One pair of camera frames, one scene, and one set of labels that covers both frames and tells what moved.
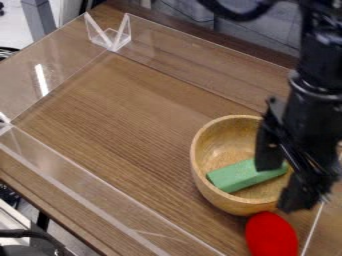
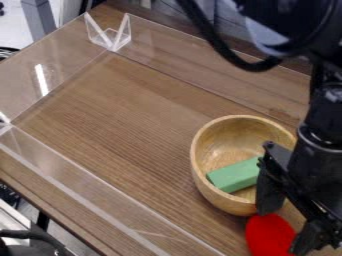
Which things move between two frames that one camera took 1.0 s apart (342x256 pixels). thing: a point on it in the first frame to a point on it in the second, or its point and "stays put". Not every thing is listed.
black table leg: x=42 y=220 stays put
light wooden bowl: x=224 y=144 stays put
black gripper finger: x=303 y=189 to x=315 y=235
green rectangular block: x=241 y=174 stays put
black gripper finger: x=267 y=150 to x=269 y=189
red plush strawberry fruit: x=269 y=235 stays put
